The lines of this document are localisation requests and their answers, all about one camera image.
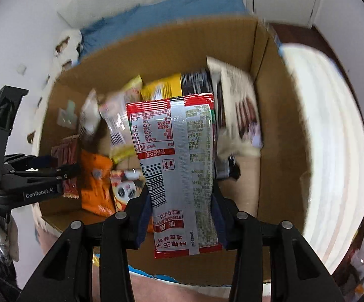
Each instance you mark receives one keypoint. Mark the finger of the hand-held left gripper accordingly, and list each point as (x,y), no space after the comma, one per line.
(24,159)
(46,173)

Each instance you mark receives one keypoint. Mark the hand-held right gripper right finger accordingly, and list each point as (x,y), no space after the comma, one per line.
(221,226)

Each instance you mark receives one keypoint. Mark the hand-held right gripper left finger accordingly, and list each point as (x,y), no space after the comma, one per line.
(140,223)

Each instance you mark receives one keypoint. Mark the dark red sausage packet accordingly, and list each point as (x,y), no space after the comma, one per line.
(67,163)

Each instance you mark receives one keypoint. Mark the panda print snack packet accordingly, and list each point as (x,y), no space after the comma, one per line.
(127,192)

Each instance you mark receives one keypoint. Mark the orange snack packet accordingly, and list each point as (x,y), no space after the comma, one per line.
(97,182)

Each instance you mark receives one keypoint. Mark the red white snack packet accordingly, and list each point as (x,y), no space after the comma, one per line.
(172,163)

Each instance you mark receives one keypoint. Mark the small white snack packet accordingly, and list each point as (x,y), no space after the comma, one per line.
(89,116)

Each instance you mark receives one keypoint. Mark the clear yellow-edged snack packet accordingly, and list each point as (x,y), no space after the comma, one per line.
(115,125)

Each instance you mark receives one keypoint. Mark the white chocolate stick packet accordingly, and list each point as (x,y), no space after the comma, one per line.
(238,107)

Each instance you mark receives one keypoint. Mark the small yellow snack packet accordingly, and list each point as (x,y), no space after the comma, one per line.
(133,85)

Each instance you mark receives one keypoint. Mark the large yellow snack packet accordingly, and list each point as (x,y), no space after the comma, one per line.
(163,89)

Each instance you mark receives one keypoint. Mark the black snack packet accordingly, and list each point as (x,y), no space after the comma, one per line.
(197,81)

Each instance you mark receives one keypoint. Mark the cardboard box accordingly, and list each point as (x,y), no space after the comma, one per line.
(175,47)

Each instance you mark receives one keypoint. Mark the bear printed pillow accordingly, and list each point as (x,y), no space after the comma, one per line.
(67,47)

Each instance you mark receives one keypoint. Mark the cat printed blanket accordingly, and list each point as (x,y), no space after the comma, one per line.
(326,132)

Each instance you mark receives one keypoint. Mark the blue pillow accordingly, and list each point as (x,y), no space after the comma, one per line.
(169,9)

